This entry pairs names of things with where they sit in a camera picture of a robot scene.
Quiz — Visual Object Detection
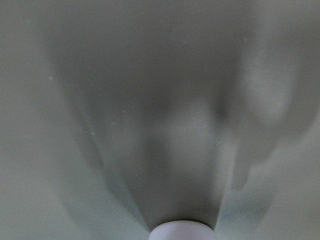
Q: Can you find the pink plastic cup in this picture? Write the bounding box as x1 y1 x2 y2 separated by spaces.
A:
148 220 218 240

